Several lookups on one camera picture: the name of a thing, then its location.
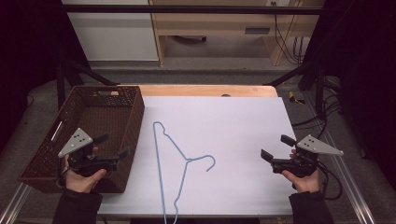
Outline white cabinet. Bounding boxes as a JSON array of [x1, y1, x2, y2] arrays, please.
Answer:
[[61, 0, 160, 63]]

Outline black metal stand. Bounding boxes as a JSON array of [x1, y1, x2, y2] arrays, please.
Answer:
[[263, 59, 329, 121], [55, 59, 120, 110]]

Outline blue wire clothes hanger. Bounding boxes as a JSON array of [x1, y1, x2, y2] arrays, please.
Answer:
[[151, 120, 217, 224]]

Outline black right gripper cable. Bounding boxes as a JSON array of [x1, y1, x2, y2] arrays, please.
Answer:
[[317, 160, 344, 202]]

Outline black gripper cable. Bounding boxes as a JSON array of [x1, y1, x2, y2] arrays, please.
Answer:
[[317, 160, 344, 202], [55, 157, 71, 189]]

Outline brown woven basket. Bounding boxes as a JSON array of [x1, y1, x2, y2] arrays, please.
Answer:
[[17, 85, 147, 195]]

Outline black floor cables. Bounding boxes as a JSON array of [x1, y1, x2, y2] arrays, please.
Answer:
[[291, 78, 344, 141]]

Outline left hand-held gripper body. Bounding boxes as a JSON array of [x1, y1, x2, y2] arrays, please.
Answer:
[[57, 127, 121, 177]]

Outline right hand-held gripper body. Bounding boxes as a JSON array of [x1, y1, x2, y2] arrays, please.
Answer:
[[271, 133, 345, 179]]

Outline person's right hand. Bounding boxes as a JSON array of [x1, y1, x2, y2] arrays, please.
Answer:
[[281, 148, 321, 194]]

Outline white table board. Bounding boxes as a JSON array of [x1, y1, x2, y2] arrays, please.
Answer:
[[97, 95, 297, 217]]

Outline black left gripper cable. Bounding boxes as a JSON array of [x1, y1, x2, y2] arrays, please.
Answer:
[[55, 157, 71, 189]]

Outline yellow and black tool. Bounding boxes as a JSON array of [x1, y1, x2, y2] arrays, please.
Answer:
[[288, 91, 307, 106]]

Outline black hanging cables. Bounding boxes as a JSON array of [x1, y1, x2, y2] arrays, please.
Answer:
[[270, 1, 311, 66]]

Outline light wooden desk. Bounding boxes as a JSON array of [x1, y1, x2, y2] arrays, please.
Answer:
[[148, 0, 325, 67]]

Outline black horizontal frame bar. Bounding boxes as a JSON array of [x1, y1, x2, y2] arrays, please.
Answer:
[[60, 4, 325, 16]]

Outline aluminium rail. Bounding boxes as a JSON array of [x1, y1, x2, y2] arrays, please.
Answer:
[[0, 182, 33, 224], [303, 91, 378, 224]]

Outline person's left hand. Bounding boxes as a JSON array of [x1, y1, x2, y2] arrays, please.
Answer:
[[63, 146, 107, 194]]

